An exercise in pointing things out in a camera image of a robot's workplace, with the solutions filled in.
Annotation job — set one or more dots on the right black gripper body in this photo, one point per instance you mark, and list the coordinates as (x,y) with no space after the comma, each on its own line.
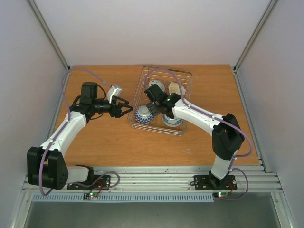
(153,108)

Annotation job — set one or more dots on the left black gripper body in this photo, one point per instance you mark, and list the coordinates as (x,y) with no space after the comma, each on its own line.
(113,112)

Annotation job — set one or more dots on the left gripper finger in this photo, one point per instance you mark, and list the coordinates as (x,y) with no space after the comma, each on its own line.
(120,101)
(119,113)

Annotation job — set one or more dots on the pink scale pattern bowl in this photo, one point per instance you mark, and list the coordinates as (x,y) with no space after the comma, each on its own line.
(158,83)

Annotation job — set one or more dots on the red patterned bowl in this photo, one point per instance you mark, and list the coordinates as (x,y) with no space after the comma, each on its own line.
(143,116)

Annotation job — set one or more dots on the yellow sun bowl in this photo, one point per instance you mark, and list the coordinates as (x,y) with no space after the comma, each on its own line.
(174,88)

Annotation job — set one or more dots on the blue floral bowl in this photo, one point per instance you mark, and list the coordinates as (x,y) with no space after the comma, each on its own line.
(175,122)

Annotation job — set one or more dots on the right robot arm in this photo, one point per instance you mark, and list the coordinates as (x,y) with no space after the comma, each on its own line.
(224,130)

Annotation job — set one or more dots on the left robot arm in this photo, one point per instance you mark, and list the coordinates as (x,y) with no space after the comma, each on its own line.
(46,166)

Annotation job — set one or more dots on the left circuit board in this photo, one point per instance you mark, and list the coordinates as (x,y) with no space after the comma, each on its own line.
(89,196)

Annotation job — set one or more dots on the circuit board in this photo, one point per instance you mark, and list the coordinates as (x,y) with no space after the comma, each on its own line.
(89,196)
(221,194)

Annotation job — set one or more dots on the right circuit board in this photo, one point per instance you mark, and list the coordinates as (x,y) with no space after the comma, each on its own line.
(221,194)

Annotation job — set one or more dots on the wire dish rack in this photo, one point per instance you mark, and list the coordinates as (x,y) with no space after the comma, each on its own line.
(166,76)

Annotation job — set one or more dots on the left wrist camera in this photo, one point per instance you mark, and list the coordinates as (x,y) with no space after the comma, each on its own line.
(114,90)

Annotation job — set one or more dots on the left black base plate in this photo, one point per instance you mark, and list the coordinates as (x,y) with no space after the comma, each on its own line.
(104,182)

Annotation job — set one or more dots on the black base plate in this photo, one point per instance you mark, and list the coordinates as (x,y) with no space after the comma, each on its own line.
(104,182)
(202,182)

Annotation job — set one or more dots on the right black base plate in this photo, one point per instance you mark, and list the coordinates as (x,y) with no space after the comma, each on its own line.
(202,182)

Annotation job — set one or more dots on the blue slotted cable duct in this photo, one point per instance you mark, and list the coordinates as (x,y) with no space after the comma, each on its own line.
(126,197)

